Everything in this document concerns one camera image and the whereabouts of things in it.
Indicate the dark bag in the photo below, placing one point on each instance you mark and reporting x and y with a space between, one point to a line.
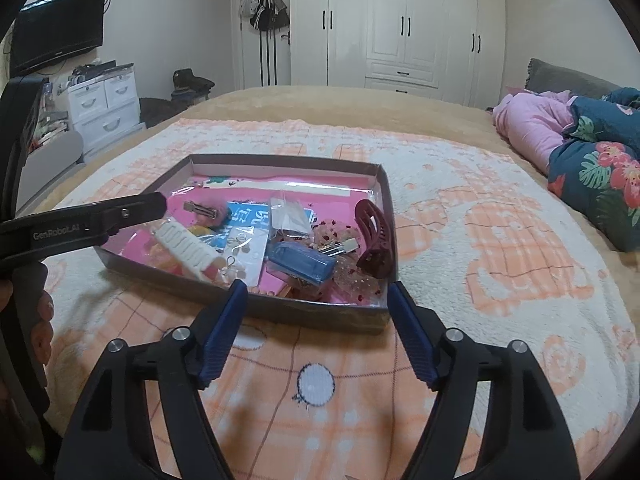
156 112

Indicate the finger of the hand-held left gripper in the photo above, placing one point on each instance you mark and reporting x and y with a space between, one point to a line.
140 210

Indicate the tan bed cover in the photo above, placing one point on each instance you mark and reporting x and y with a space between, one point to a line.
350 105

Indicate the shallow cardboard box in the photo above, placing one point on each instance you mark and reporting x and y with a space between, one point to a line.
310 317

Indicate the white door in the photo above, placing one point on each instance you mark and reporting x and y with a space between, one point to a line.
260 60

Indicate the cluttered shelf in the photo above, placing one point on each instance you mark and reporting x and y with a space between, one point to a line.
52 120

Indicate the dark clothing pile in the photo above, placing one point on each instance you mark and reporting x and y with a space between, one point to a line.
192 85

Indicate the clear packet of earrings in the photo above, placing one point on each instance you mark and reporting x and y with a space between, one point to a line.
247 255

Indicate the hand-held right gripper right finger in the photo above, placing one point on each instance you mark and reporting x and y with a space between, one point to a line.
412 340

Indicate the person's left hand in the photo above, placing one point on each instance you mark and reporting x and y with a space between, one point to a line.
44 315

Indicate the grey pillow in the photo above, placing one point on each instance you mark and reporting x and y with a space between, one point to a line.
565 77

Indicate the white drawer cabinet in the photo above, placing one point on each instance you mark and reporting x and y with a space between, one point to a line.
105 110

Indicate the pink sequined bow hair clip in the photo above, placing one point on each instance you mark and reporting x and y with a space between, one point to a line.
350 280

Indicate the pink packet with blue label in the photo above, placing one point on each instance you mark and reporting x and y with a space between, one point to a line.
330 185

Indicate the black devices on cabinet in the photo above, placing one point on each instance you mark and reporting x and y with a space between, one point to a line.
100 71

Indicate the pink quilt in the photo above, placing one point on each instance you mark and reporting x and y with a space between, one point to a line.
530 125

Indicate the grey board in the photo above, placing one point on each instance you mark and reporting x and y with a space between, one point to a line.
55 160

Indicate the black flat television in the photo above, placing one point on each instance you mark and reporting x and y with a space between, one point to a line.
60 30

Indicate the white hair claw clip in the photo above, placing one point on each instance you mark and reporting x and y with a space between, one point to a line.
185 252

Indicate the small blue box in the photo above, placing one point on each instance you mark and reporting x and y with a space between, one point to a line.
300 262

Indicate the white wardrobe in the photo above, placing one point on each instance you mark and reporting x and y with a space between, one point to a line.
390 25

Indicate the pink pom metal hair clip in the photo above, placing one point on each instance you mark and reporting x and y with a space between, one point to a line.
200 208

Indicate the dark red hair claw clip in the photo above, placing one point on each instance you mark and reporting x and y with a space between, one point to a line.
377 245

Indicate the clear bag with jewelry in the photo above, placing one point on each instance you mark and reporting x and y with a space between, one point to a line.
290 217

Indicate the peach and white blanket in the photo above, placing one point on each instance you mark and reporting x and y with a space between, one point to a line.
500 260

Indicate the hanging bags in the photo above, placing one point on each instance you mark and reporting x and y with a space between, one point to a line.
265 10

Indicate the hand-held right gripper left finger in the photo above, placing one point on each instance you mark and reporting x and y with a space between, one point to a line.
220 340

